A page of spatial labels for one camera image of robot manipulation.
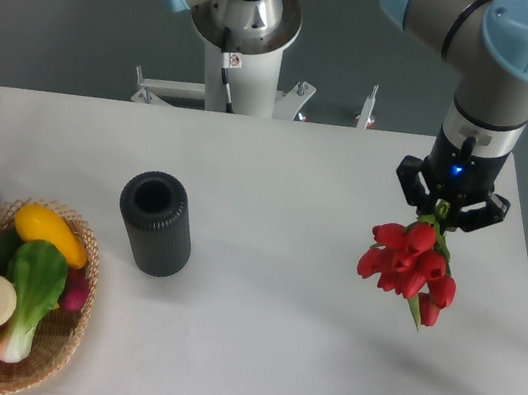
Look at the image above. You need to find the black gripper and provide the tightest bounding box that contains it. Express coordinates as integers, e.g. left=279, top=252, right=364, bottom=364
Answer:
left=396, top=130, right=510, bottom=233

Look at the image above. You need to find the red tulip bouquet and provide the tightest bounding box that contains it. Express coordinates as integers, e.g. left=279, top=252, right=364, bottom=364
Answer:
left=356, top=201, right=458, bottom=328

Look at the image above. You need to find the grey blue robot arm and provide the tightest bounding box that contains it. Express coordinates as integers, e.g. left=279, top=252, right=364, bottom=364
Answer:
left=379, top=0, right=528, bottom=232

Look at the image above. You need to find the dark grey ribbed vase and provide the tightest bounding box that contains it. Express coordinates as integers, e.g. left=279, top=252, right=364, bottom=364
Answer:
left=119, top=171, right=192, bottom=278

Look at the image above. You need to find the purple red radish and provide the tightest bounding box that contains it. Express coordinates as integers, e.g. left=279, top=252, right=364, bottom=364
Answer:
left=58, top=269, right=90, bottom=312

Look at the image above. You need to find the green bok choy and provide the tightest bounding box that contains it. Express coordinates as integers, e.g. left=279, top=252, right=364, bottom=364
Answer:
left=0, top=240, right=68, bottom=364

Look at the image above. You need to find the yellow squash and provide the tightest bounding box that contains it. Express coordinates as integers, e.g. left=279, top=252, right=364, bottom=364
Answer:
left=14, top=203, right=88, bottom=270

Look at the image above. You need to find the woven wicker basket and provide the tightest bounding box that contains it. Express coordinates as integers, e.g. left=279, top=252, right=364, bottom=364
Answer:
left=0, top=198, right=100, bottom=395

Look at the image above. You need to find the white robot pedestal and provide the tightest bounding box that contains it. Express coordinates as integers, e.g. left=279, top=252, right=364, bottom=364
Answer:
left=191, top=0, right=302, bottom=119

